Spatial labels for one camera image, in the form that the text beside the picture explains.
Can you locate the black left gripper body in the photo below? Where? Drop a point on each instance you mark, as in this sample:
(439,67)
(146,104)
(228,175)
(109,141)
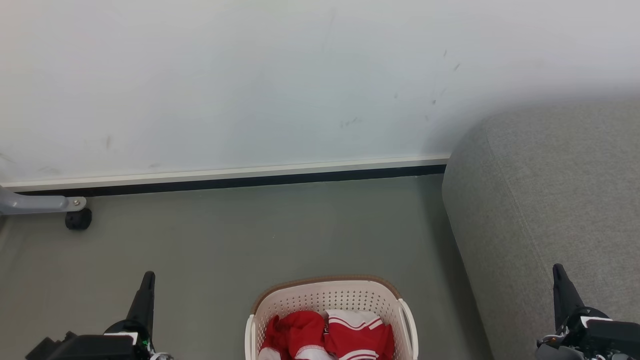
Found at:
(90,347)

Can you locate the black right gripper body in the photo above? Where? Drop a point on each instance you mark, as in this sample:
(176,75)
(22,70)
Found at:
(600,337)

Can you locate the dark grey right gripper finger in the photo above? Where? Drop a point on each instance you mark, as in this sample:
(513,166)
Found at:
(565,295)

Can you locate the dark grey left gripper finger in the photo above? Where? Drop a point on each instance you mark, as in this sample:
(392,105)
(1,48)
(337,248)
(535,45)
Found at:
(143,300)

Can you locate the red shorts with white trim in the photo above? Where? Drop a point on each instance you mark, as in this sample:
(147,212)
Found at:
(295,330)

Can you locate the grey fabric sofa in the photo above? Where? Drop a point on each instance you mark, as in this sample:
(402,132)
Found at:
(550,200)

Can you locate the black caster wheel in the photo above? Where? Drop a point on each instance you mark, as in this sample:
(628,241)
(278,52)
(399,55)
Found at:
(78,219)

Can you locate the grey metal stand leg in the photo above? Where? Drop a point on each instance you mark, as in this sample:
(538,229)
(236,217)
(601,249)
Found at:
(35,204)

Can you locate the white and black baseboard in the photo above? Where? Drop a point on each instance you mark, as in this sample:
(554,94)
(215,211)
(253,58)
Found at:
(225,176)

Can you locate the white perforated laundry basket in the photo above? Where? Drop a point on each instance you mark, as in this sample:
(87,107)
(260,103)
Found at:
(320,297)

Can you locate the red and white basketball jersey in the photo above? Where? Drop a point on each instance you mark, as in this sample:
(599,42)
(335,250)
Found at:
(360,336)

